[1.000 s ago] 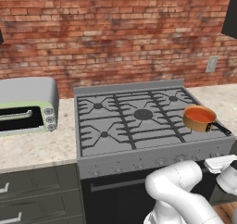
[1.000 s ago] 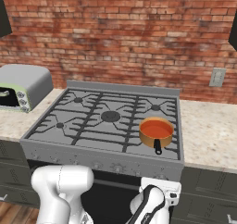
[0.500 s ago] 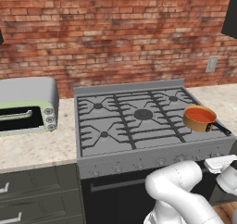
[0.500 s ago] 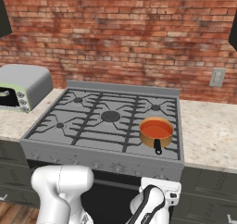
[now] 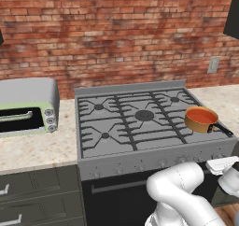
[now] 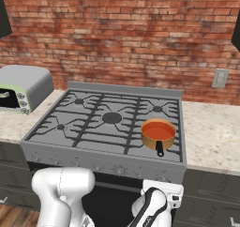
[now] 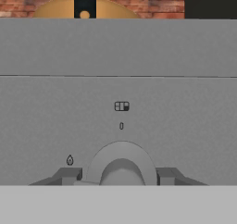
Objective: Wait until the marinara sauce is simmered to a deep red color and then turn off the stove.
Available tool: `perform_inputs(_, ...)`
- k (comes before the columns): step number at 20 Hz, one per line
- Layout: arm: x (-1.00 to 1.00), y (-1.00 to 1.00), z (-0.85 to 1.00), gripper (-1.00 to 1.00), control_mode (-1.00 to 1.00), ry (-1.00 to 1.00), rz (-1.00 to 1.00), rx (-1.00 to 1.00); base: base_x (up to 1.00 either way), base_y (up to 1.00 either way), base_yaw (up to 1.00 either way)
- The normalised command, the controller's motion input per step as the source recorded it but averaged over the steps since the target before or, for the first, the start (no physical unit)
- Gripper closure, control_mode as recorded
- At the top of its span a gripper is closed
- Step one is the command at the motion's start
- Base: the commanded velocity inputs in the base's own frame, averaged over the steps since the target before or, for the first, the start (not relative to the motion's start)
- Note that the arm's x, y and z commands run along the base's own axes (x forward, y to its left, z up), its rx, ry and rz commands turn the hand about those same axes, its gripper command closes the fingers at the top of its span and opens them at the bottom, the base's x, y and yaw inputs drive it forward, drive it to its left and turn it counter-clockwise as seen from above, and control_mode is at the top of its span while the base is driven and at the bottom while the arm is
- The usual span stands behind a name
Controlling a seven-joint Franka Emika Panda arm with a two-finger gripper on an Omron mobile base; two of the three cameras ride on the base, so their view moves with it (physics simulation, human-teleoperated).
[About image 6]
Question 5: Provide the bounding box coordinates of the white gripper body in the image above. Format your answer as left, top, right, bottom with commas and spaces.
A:
141, 179, 185, 197

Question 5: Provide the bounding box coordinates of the red marinara sauce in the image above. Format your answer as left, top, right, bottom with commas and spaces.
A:
142, 120, 176, 141

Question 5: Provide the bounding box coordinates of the grey gas stove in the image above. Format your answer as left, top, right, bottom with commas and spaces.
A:
20, 81, 188, 185

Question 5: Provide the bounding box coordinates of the dark base cupboard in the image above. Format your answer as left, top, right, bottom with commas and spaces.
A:
0, 141, 42, 212
172, 168, 240, 227

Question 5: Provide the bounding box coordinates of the black oven door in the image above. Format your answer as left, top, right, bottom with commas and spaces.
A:
27, 160, 148, 227

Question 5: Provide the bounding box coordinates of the grey toaster oven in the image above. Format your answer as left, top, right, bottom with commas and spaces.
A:
0, 64, 55, 115

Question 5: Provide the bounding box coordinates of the grey oven door handle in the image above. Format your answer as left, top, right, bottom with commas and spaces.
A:
94, 181, 144, 193

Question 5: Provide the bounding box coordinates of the copper saucepan with black handle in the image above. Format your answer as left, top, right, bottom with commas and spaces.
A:
140, 118, 178, 158

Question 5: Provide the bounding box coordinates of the grey wall outlet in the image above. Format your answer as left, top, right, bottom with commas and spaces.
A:
211, 68, 230, 89

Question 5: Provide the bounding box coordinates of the dark wall cupboard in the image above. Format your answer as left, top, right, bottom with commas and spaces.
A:
0, 0, 13, 38
231, 18, 240, 53

